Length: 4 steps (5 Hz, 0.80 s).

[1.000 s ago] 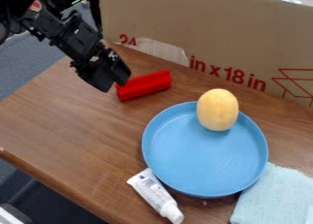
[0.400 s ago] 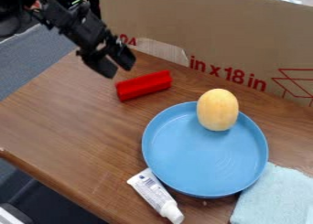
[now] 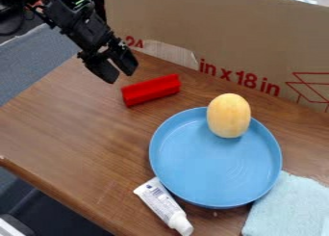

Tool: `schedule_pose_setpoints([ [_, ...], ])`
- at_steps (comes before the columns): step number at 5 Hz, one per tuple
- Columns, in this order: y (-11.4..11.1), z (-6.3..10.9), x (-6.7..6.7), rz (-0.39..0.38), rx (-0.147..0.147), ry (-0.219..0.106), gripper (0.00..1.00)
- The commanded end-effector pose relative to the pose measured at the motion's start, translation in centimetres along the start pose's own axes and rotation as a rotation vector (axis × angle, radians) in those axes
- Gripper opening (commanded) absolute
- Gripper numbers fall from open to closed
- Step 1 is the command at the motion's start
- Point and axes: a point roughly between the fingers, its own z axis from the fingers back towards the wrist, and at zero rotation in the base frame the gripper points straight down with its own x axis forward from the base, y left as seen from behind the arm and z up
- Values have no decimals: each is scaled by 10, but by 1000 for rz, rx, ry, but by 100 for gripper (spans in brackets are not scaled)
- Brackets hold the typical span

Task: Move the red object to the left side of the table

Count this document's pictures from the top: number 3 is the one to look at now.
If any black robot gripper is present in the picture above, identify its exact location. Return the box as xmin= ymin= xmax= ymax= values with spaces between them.
xmin=58 ymin=7 xmax=139 ymax=85

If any red rectangular block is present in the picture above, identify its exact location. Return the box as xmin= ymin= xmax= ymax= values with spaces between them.
xmin=121 ymin=74 xmax=181 ymax=107

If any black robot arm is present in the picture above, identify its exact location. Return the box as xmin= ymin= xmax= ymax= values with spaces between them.
xmin=0 ymin=0 xmax=138 ymax=84

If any grey fabric panel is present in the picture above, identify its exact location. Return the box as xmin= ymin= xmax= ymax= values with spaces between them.
xmin=0 ymin=24 xmax=79 ymax=107

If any yellow potato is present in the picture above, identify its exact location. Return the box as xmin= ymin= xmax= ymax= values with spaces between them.
xmin=206 ymin=93 xmax=250 ymax=138

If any white cream tube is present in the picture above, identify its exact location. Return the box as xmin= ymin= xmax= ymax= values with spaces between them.
xmin=133 ymin=177 xmax=194 ymax=236

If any blue round plate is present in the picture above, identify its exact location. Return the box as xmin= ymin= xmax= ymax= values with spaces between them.
xmin=149 ymin=107 xmax=282 ymax=209

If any light blue towel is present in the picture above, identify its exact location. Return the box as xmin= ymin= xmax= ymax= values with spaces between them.
xmin=241 ymin=171 xmax=329 ymax=236

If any cardboard box wall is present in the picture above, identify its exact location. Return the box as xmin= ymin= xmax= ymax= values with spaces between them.
xmin=105 ymin=0 xmax=329 ymax=113

